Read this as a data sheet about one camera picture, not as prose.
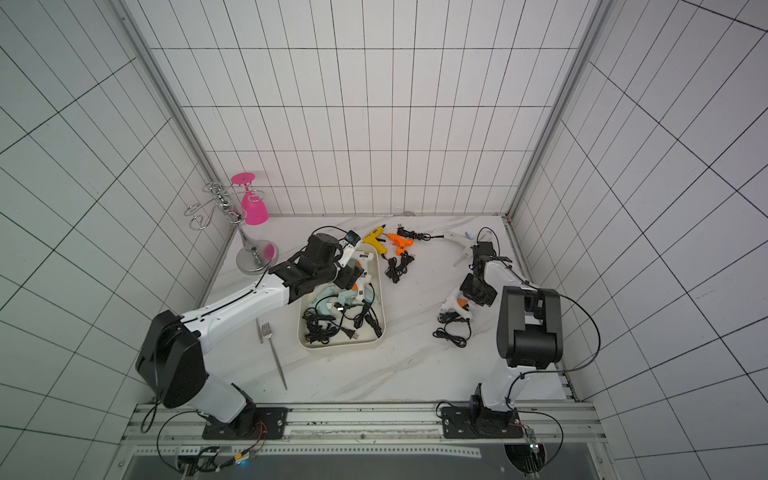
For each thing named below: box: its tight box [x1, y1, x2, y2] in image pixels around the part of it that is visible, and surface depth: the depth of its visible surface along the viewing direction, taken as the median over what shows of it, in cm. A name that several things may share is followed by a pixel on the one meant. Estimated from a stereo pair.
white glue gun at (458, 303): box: [439, 289, 472, 320], surface depth 93 cm
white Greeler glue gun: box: [444, 232, 479, 267], surface depth 112 cm
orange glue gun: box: [382, 233, 415, 256], surface depth 112 cm
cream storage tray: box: [297, 244, 386, 351], surface depth 90 cm
